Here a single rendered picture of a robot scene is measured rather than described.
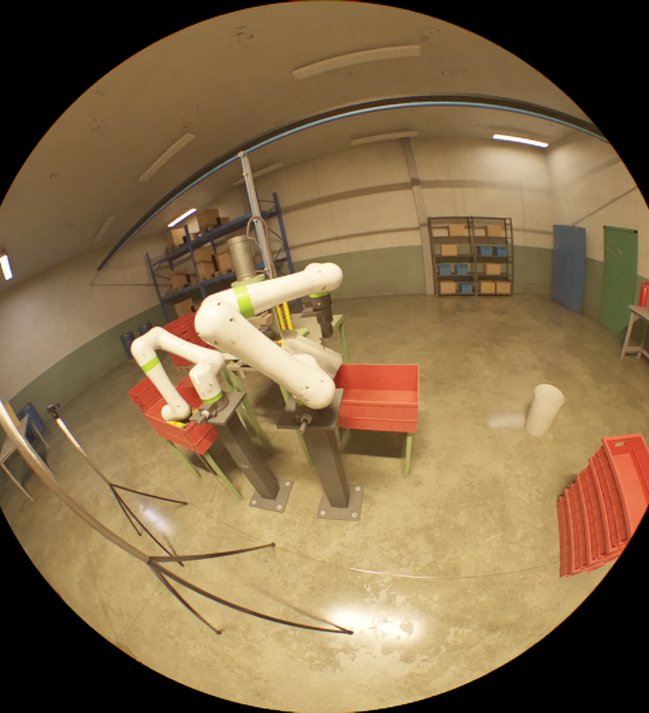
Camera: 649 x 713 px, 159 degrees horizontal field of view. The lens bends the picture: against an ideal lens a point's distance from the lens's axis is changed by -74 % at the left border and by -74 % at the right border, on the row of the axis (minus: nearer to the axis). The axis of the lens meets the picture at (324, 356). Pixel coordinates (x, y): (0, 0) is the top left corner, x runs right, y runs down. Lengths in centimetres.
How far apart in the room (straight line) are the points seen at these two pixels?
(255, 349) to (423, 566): 147
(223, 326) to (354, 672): 171
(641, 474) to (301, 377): 197
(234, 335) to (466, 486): 173
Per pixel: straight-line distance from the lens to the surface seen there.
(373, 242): 640
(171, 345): 143
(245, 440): 147
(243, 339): 64
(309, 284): 83
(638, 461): 190
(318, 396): 76
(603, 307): 615
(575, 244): 633
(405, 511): 171
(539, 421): 227
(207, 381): 121
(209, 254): 797
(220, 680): 190
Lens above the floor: 156
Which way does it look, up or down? 26 degrees down
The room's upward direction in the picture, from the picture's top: 12 degrees counter-clockwise
